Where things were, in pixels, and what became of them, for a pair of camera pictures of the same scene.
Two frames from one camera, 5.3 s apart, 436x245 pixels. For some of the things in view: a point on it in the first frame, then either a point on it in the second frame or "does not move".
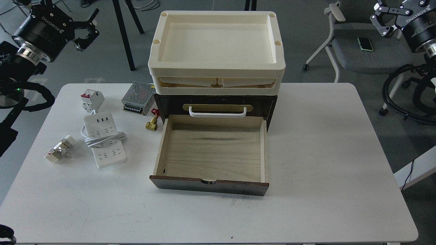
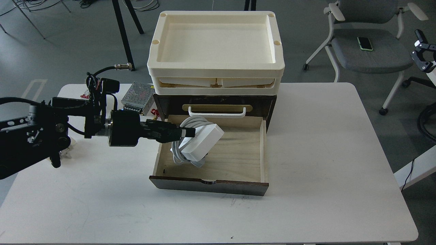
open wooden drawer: (222, 154) does not move
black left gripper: (46, 29) → (125, 129)
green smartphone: (365, 44) does not move
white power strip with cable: (106, 142) → (195, 149)
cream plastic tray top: (219, 52) does not move
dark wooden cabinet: (262, 105) does not move
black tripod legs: (117, 7) does not move
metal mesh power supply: (139, 98) does not move
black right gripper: (418, 25) → (423, 42)
